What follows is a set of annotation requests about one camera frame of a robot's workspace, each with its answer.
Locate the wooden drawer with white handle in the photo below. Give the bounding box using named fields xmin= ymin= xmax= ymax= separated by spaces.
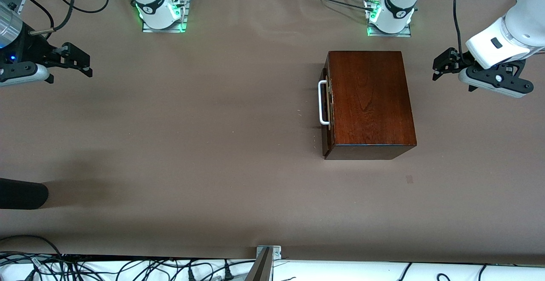
xmin=318 ymin=57 xmax=336 ymax=157

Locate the dark brown wooden cabinet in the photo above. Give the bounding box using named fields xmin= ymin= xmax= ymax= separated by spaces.
xmin=322 ymin=51 xmax=417 ymax=161

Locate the black cylinder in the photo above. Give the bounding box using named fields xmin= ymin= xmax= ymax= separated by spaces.
xmin=0 ymin=178 xmax=49 ymax=210

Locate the white sheet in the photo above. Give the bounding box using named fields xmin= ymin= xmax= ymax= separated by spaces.
xmin=0 ymin=253 xmax=545 ymax=281

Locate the dark metal beam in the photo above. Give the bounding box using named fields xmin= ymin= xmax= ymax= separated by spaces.
xmin=244 ymin=247 xmax=273 ymax=281

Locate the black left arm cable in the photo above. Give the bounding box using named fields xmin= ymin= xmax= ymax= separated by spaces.
xmin=453 ymin=0 xmax=466 ymax=58

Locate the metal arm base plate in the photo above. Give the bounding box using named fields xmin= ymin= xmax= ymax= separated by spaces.
xmin=367 ymin=20 xmax=413 ymax=38
xmin=141 ymin=0 xmax=189 ymax=34

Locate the black cable with plug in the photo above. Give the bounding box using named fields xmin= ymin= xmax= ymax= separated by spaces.
xmin=182 ymin=258 xmax=240 ymax=281

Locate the silver metal corner bracket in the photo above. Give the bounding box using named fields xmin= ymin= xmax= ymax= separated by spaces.
xmin=255 ymin=245 xmax=282 ymax=261

